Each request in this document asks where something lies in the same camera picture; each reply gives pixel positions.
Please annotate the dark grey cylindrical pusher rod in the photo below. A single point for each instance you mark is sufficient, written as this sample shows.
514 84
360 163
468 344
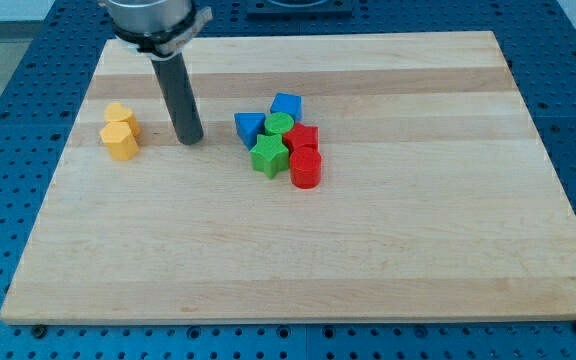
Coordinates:
178 95

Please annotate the green star block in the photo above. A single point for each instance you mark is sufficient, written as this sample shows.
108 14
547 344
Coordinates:
269 155

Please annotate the red cylinder block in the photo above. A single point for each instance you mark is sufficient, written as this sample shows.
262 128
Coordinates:
305 166

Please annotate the yellow heart block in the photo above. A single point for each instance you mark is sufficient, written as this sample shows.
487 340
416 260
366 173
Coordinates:
116 112

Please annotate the yellow hexagon block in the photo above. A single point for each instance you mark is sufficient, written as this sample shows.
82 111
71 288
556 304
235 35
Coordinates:
119 141

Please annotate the blue triangle block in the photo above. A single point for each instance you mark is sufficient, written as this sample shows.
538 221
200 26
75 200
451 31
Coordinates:
248 126

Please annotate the green cylinder block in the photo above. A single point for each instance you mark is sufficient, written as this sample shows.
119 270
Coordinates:
278 123

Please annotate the blue cube block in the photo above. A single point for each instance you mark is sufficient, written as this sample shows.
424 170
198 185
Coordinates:
290 104

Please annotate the red pentagon block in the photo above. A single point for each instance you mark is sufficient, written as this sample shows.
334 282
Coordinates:
301 136

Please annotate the light wooden board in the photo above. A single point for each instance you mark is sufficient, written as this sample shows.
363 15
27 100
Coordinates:
437 200

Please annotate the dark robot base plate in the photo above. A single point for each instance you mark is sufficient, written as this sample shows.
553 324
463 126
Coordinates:
260 9

